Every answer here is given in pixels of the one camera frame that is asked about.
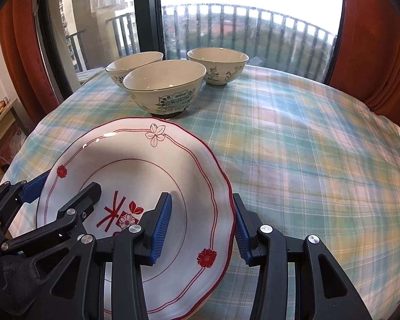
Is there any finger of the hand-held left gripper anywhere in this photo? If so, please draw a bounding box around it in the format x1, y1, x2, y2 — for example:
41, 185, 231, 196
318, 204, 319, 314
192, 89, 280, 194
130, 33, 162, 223
2, 183, 102, 257
0, 173, 50, 229

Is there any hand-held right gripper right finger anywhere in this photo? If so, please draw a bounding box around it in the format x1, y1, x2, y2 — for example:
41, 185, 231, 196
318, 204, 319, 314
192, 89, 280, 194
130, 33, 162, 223
233, 193, 374, 320

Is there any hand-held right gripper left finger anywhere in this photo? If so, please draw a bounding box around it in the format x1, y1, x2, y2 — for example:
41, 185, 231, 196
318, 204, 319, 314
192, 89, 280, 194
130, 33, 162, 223
50, 192, 173, 320

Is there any white plate with red pattern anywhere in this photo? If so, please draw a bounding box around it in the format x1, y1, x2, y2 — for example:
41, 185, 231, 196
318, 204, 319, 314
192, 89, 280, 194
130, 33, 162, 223
36, 117, 237, 317

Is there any cream bowl with floral print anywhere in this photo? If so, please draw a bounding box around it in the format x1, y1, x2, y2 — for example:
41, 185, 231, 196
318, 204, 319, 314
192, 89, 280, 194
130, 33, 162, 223
106, 51, 164, 89
187, 47, 249, 87

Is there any cream bowl with printed label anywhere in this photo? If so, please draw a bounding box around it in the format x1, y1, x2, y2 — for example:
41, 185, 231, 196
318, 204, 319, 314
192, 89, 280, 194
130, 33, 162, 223
123, 59, 206, 121

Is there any clear plastic bag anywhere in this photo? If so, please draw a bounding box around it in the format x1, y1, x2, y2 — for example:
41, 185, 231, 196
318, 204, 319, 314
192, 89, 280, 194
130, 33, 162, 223
0, 123, 32, 164

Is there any wooden shelf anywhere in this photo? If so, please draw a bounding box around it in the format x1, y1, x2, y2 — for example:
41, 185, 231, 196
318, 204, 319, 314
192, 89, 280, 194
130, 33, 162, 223
0, 97, 22, 154

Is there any plaid tablecloth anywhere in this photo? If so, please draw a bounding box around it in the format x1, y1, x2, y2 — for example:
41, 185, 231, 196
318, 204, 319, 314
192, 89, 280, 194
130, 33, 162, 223
2, 64, 400, 320

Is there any orange curtain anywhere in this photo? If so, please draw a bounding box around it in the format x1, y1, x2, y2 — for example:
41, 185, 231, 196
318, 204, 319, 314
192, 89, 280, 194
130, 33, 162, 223
328, 0, 400, 121
0, 0, 61, 127

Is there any grey balcony railing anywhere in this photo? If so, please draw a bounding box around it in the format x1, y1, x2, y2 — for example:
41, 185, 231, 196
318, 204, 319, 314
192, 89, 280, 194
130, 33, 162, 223
65, 3, 337, 82

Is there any black window frame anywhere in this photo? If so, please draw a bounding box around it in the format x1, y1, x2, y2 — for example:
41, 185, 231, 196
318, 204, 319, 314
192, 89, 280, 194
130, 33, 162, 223
37, 0, 347, 99

